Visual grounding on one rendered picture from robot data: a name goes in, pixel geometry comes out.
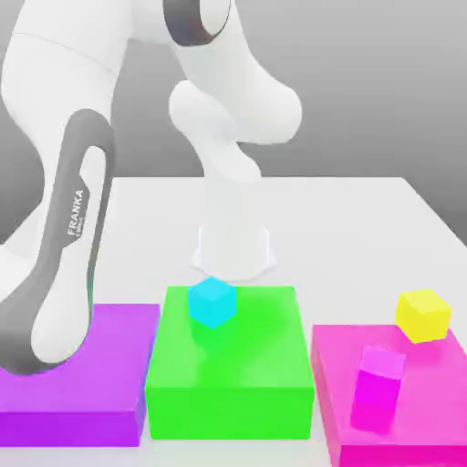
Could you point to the large purple box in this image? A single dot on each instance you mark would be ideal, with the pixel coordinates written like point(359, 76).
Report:
point(95, 383)

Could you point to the small yellow cube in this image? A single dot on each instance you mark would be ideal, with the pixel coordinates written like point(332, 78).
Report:
point(423, 315)

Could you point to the large green box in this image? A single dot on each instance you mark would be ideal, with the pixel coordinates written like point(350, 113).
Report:
point(233, 379)

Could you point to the small magenta cube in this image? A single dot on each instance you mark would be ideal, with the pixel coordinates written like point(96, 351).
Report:
point(377, 390)

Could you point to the large pink box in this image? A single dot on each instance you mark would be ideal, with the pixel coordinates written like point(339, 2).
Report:
point(427, 401)

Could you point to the small cyan cube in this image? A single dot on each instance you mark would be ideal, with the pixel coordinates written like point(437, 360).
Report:
point(211, 301)

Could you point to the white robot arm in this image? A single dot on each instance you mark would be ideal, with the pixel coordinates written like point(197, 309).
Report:
point(54, 73)

